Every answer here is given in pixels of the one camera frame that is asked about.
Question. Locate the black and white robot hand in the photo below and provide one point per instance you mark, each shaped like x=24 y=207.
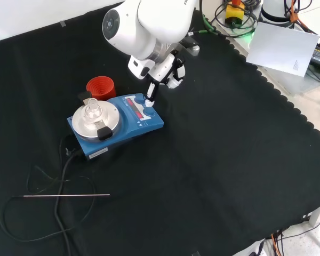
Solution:
x=165 y=69

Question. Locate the heater with blue base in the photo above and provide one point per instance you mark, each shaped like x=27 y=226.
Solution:
x=133 y=120

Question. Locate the orange ribbed cup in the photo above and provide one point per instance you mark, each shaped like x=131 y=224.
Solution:
x=106 y=92

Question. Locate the clear round-bottom glass flask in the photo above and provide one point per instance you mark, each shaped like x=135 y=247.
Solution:
x=92 y=110

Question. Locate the black cloth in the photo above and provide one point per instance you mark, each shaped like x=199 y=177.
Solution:
x=202 y=146

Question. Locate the yellow stop button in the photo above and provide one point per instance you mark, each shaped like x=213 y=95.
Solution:
x=234 y=13

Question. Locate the pale board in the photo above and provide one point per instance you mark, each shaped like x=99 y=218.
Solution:
x=280 y=48

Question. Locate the thin metal probe rod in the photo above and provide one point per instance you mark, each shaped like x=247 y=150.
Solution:
x=66 y=195

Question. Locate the white bench leg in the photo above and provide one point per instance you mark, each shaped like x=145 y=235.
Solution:
x=318 y=214

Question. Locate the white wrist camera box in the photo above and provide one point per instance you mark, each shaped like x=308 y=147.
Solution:
x=138 y=66

